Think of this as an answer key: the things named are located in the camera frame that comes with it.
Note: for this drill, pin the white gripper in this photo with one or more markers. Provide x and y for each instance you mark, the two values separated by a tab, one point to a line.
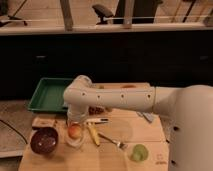
77	115

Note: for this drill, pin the red yellow apple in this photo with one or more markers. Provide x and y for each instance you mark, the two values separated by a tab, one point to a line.
75	131

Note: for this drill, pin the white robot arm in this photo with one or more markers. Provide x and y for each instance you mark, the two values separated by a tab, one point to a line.
190	110

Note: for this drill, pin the green plastic cup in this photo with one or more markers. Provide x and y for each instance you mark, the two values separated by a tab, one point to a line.
139	153

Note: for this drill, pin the black white marker pen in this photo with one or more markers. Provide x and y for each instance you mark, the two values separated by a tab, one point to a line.
97	120

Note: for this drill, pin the brown food item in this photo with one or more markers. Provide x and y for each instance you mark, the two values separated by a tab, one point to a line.
95	110

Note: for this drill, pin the yellow banana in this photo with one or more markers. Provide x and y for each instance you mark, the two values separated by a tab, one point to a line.
93	133

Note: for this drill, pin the green plastic tray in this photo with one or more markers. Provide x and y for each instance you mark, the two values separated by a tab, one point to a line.
48	96

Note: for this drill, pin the wooden block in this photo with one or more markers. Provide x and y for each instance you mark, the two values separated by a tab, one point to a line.
42	122

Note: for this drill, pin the dark red bowl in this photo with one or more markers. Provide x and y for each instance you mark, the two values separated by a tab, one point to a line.
44	141

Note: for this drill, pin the silver metal fork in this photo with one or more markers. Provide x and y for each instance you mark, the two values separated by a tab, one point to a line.
119	144

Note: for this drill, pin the grey folded cloth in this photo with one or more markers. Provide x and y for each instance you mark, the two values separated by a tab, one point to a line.
148	116

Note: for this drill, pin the black office chair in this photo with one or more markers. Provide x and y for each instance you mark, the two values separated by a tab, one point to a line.
102	13

